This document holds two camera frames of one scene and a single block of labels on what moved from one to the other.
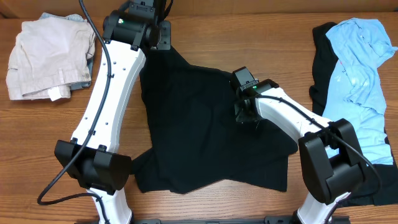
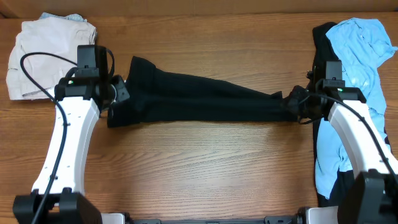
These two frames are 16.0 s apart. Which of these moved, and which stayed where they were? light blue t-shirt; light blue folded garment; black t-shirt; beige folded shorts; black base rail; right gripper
Moved: right gripper; black t-shirt
Stayed: beige folded shorts; black base rail; light blue t-shirt; light blue folded garment
